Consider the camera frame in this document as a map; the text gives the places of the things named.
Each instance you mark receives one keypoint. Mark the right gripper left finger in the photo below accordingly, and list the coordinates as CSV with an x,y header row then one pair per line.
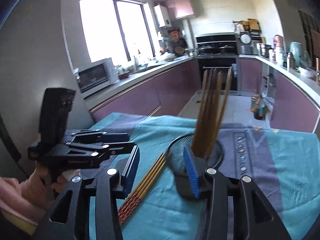
x,y
88,208

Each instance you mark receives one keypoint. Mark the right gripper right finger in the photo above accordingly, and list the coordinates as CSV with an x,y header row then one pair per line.
x,y
253,215

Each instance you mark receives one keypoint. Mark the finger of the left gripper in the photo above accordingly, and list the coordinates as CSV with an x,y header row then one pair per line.
x,y
99,150
86,136

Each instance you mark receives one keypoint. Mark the bamboo chopstick red end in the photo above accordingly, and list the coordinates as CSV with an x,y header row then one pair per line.
x,y
143,187

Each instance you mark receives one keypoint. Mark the black mesh utensil cup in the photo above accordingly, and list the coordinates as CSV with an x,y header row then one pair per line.
x,y
189,170

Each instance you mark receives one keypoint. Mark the dark brown chopstick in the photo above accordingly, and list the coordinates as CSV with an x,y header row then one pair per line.
x,y
195,145

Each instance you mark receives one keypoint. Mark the left hand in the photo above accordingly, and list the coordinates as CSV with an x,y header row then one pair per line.
x,y
30,199

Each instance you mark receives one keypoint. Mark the white microwave oven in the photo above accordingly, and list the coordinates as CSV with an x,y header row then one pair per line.
x,y
95,76

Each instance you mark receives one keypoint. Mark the blue grey tablecloth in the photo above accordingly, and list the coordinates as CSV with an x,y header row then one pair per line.
x,y
284,164

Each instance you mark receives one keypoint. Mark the window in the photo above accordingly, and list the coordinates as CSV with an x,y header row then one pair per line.
x,y
118,29

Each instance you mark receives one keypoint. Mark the cooking oil bottle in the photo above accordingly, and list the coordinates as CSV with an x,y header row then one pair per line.
x,y
258,107

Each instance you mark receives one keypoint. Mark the white water heater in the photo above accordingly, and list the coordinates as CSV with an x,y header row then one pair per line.
x,y
162,15

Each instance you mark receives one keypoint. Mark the black range hood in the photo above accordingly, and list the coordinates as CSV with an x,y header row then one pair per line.
x,y
217,44

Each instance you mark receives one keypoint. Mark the white rice cooker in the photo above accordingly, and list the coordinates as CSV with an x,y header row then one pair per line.
x,y
245,43

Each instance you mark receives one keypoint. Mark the steel pot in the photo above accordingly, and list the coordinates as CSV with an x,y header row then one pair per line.
x,y
264,50

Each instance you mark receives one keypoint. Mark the black camera box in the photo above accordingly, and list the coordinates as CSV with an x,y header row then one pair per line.
x,y
56,105

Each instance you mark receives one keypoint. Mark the pink wall cabinet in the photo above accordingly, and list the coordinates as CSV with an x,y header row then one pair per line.
x,y
179,9

